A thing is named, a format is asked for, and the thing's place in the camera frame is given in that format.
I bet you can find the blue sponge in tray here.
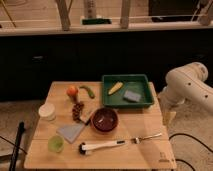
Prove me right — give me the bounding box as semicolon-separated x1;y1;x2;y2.
123;90;141;102

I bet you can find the dark red bowl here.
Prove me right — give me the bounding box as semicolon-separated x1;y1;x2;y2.
91;108;118;133

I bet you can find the grey blue cloth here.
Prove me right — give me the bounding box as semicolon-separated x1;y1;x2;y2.
57;123;85;143

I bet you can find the green plastic cup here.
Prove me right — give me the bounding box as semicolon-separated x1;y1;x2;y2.
48;135;64;153

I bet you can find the black floor cable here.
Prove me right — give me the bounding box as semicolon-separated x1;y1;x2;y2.
168;132;213;171

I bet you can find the green sponge on ledge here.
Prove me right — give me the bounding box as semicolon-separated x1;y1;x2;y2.
82;18;111;25

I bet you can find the yellow corn cob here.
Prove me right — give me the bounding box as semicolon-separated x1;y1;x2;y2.
108;82;123;95

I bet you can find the green plastic tray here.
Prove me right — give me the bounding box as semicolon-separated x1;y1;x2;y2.
102;74;154;108

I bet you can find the black pole stand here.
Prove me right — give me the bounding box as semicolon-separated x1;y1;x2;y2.
9;122;25;171

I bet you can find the white cylindrical cup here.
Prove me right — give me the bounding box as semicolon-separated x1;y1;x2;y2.
38;103;56;121

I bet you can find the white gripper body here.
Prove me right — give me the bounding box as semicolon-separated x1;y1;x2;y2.
158;92;176;126

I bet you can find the orange fruit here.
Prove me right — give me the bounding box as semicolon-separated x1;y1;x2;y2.
66;85;78;97

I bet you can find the green chili pepper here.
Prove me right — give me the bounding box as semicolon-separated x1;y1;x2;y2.
79;85;95;99

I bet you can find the brown grape bunch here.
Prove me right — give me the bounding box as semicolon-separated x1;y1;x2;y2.
72;102;84;121

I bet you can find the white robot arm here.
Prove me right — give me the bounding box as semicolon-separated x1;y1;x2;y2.
158;62;213;126

